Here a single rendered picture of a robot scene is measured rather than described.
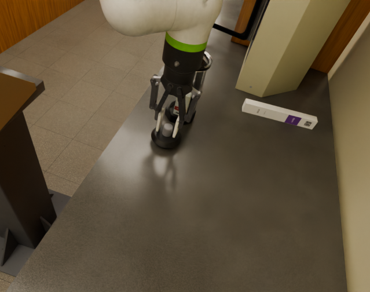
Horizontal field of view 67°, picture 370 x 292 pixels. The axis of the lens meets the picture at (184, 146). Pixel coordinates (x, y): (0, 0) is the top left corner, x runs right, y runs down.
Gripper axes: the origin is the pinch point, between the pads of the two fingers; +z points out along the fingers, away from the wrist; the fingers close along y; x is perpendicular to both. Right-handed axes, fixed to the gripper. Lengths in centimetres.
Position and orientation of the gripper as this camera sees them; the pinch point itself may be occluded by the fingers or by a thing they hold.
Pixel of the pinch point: (168, 123)
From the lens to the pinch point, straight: 81.2
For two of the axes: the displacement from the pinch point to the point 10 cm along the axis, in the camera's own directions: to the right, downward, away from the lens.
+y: -9.4, -3.5, 0.6
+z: -1.9, 6.4, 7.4
